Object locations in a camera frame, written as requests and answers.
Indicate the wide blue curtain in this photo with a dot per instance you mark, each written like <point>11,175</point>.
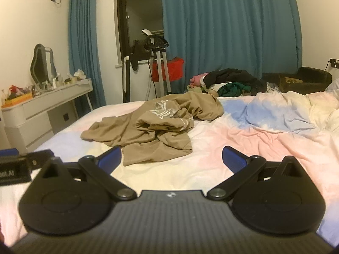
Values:
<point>230,26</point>

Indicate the tan printed t-shirt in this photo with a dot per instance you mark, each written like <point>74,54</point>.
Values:
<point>159,127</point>

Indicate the dark window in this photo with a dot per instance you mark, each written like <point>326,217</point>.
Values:
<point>143,5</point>

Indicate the narrow blue curtain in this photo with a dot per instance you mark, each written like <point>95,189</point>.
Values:
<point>84,45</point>

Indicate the tissue box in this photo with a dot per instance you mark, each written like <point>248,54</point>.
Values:
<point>79,75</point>

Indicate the dark green garment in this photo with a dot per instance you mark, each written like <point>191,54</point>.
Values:
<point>231,89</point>

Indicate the red bag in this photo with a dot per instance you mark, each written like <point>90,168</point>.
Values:
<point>173,70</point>

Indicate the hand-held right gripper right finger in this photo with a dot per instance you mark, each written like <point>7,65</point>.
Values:
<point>233,158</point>

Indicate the black white upright stand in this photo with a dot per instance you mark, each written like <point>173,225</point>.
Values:
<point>126,79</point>

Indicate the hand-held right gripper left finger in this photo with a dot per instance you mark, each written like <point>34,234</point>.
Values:
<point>110,159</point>

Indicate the silver tripod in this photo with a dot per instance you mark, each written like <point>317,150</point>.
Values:
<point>160,58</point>

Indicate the black sofa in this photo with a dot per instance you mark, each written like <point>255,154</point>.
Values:
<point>315,78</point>

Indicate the pink garment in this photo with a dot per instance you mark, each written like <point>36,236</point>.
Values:
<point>197,78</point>

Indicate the yellow garment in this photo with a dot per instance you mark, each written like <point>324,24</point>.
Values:
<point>194,88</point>

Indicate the white vanity desk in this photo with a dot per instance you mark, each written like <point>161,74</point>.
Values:
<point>34,111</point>

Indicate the cluster of cosmetic bottles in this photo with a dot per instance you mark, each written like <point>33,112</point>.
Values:
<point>39,86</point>

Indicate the bed with pastel sheet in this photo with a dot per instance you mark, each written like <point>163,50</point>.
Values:
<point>201,158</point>

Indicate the pastel tie-dye duvet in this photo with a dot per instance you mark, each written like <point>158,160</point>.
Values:
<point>278,111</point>

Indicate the black garment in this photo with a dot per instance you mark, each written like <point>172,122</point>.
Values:
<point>238,76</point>

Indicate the wavy vanity mirror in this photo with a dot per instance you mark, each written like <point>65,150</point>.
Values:
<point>41,63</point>

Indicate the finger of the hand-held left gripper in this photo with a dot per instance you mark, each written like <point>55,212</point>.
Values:
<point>39,156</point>

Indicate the wall socket with charger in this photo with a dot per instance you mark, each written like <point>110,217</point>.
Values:
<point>334,63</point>

